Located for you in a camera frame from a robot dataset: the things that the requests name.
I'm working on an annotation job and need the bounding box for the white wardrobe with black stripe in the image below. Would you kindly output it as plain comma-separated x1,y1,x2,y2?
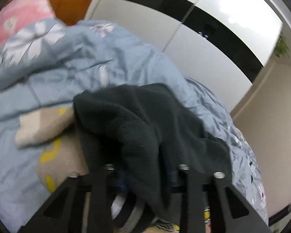
86,0,283,110

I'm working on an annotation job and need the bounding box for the beige graphic knit sweater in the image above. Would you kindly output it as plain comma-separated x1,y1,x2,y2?
14,105,210,233

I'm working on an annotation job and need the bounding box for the dark green knit garment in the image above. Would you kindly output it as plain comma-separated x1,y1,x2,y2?
73,83,232,223

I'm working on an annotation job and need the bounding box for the green potted plant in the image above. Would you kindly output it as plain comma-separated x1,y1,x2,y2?
273,33,289,58

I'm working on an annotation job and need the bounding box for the pink patterned pillow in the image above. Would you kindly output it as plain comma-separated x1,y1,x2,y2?
0,0,55,46

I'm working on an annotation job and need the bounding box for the light blue floral duvet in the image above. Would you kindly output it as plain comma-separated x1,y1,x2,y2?
0,18,269,232

